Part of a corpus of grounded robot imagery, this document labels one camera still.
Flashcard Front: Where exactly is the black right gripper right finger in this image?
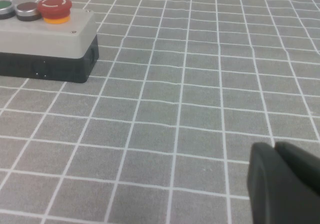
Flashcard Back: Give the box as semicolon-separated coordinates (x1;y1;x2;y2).
274;141;320;202

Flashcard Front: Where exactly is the red mushroom emergency stop button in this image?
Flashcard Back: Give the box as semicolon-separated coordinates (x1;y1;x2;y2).
37;0;73;25

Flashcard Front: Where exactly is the green push button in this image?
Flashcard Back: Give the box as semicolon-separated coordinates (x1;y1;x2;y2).
0;0;17;20

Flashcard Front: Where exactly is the grey and black switch box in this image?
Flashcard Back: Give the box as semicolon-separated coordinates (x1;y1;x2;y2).
0;8;100;84

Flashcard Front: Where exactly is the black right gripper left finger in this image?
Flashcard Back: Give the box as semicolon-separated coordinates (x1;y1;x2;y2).
246;142;320;224

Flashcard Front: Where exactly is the grey grid-pattern tablecloth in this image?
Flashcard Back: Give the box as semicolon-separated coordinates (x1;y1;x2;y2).
0;0;320;224

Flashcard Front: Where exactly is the dark red push button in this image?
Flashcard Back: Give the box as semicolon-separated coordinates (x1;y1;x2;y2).
14;1;43;22

